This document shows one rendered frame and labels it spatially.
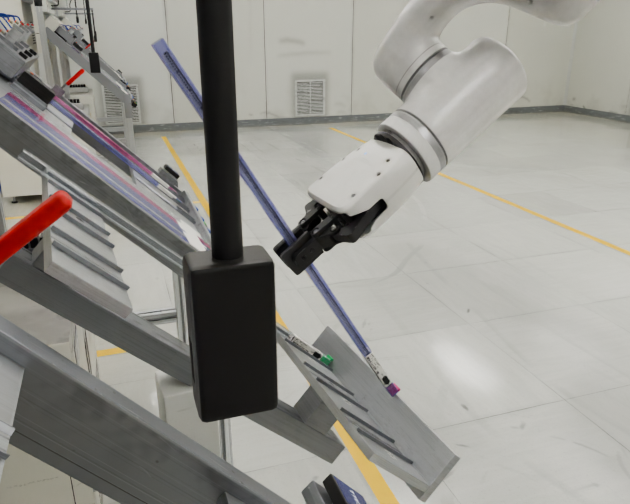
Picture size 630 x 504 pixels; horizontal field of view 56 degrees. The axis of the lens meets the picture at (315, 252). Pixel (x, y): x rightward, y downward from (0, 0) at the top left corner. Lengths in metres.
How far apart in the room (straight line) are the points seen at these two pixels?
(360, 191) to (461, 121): 0.14
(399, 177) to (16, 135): 0.74
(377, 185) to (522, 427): 1.57
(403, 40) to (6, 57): 0.98
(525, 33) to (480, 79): 9.08
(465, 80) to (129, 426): 0.47
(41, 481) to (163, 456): 1.01
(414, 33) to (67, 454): 0.52
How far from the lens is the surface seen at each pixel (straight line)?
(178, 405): 0.70
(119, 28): 7.79
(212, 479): 0.49
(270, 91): 8.08
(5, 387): 0.40
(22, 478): 1.46
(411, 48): 0.70
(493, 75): 0.69
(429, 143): 0.65
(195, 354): 0.16
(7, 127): 1.16
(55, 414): 0.45
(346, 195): 0.62
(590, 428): 2.18
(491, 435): 2.04
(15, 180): 4.85
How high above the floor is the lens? 1.20
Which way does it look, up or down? 20 degrees down
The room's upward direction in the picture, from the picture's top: straight up
